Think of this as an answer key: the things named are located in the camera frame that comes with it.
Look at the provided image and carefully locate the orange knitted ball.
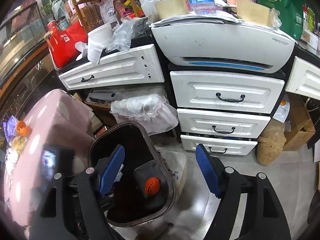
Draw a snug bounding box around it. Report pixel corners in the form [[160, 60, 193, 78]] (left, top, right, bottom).
[[144, 177, 161, 196]]

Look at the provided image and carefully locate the clear plastic wrapped bundle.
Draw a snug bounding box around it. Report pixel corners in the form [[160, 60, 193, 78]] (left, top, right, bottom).
[[110, 94, 178, 135]]

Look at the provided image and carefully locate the white stack drawer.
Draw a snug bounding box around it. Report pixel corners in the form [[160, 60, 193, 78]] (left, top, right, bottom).
[[170, 71, 285, 114], [177, 108, 271, 139], [181, 134, 258, 155]]

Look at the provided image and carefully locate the orange peel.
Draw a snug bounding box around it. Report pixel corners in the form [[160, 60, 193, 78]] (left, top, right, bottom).
[[16, 120, 32, 137]]

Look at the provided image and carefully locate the red tote bag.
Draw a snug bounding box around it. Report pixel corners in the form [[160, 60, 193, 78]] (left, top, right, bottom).
[[44, 21, 88, 69]]

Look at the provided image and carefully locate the pink polka dot tablecloth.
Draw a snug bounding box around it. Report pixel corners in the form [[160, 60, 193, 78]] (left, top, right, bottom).
[[1, 89, 94, 228]]

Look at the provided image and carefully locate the green gift bag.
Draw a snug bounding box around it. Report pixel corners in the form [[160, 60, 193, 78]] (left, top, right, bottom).
[[258, 0, 304, 40]]

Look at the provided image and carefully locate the white upper stack drawer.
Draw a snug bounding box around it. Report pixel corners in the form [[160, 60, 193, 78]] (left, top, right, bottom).
[[170, 71, 285, 114]]

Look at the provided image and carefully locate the tan burlap sack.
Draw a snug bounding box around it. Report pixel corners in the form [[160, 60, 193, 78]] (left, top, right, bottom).
[[257, 119, 286, 165]]

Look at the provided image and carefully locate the white bottom stack drawer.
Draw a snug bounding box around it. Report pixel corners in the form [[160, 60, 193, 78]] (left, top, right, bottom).
[[181, 134, 258, 155]]

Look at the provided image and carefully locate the white printer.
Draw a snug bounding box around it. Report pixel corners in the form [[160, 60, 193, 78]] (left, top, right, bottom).
[[151, 15, 296, 74]]

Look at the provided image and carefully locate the purple plastic package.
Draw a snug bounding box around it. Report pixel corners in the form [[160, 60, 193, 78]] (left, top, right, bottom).
[[3, 116, 18, 143]]

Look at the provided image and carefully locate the black trash bin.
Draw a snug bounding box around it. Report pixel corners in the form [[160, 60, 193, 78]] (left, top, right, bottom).
[[89, 121, 177, 228]]

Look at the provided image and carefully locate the beige paper bowl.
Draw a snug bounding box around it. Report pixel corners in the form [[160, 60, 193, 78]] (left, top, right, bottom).
[[155, 0, 189, 20]]

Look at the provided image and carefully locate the white middle stack drawer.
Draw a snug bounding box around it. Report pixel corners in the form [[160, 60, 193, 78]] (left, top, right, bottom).
[[177, 108, 271, 139]]

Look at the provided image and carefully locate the white paper cup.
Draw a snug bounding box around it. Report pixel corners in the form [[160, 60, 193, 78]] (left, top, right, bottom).
[[87, 23, 113, 64]]

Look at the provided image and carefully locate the white top left drawer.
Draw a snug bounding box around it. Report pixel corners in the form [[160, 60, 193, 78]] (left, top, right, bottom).
[[59, 44, 164, 90]]

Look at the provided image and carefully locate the brown cardboard box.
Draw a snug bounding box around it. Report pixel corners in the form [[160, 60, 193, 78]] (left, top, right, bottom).
[[283, 93, 316, 151]]

